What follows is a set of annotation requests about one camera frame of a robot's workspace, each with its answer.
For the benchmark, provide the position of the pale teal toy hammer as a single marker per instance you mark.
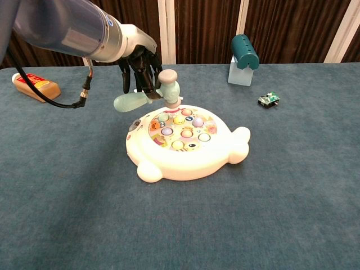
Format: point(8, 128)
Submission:
point(171, 90)

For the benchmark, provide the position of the dark brown pleated curtain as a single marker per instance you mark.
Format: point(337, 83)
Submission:
point(208, 28)

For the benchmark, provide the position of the brown drink bottle red label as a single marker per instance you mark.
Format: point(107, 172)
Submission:
point(42, 88)

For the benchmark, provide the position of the white partition frame post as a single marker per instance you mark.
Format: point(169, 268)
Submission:
point(343, 33)
point(167, 31)
point(242, 17)

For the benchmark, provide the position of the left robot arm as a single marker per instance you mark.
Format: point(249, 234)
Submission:
point(56, 25)

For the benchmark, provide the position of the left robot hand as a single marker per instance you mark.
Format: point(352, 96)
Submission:
point(137, 39)

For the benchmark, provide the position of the blue felt table mat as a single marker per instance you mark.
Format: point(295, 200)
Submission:
point(253, 197)

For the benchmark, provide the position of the small green toy tank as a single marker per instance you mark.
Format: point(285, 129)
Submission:
point(268, 99)

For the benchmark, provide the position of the cream whack-a-mole toy game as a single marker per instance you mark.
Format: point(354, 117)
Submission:
point(180, 166)

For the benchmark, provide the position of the light blue block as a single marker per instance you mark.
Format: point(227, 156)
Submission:
point(237, 76)

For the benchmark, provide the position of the teal cylinder holder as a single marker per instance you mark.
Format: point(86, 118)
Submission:
point(243, 49)

